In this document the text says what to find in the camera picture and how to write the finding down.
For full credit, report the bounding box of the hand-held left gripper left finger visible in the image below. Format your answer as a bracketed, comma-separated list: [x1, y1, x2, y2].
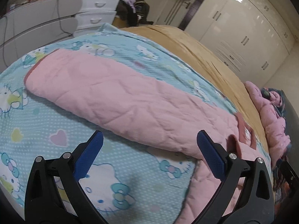
[24, 130, 109, 224]

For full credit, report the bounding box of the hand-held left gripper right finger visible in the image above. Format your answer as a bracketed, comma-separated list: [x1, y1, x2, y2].
[195, 130, 274, 224]

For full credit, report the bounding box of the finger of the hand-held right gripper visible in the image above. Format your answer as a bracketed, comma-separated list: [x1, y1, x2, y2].
[280, 159, 298, 190]

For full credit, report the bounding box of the pink quilted garment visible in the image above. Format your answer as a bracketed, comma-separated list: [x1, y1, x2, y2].
[25, 49, 265, 224]

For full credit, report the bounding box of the pile of dark clothes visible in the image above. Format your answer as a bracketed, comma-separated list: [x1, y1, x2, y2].
[116, 0, 153, 28]

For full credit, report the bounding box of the dark bed headboard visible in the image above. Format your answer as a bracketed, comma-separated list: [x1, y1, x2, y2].
[280, 91, 299, 150]

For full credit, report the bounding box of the pink puffer jacket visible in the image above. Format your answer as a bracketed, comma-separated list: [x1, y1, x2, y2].
[245, 81, 291, 167]

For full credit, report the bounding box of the blue cartoon printed blanket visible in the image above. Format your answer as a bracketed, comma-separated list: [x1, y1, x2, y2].
[0, 23, 274, 224]

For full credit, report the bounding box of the dark patterned cloth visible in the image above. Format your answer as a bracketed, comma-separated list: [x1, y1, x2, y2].
[261, 87, 285, 113]

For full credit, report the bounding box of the tan bed sheet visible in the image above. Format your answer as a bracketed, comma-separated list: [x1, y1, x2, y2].
[119, 24, 271, 151]

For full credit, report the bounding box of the white wardrobe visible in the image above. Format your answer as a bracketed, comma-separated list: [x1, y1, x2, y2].
[182, 0, 298, 87]

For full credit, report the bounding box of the grey desk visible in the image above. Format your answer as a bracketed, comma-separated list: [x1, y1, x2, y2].
[0, 0, 83, 75]

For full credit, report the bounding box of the white drawer chest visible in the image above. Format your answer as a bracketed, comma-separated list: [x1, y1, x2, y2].
[74, 0, 122, 36]

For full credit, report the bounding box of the white door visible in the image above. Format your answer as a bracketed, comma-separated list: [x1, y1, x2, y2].
[156, 0, 195, 29]

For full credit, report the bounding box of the grey cable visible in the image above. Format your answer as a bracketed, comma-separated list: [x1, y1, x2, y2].
[54, 0, 72, 36]

